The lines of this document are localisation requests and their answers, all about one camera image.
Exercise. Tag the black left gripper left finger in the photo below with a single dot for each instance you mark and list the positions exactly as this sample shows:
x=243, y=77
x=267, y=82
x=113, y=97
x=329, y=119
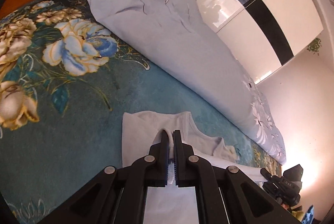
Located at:
x=117, y=195

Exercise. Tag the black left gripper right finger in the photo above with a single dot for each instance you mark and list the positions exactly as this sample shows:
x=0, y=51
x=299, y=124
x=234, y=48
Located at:
x=224, y=195

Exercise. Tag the light blue t-shirt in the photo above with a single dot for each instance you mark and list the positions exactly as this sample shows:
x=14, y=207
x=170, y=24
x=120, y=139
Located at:
x=169, y=182

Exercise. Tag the yellow and blue clothing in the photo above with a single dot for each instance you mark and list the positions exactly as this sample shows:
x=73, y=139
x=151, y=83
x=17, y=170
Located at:
x=305, y=217

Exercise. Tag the teal floral bed blanket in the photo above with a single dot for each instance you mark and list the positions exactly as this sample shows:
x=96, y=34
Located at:
x=63, y=95

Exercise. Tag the white wardrobe with black stripe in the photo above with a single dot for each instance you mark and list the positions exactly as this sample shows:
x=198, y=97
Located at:
x=263, y=34

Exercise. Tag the grey daisy print duvet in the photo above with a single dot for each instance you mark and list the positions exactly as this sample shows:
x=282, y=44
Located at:
x=173, y=35

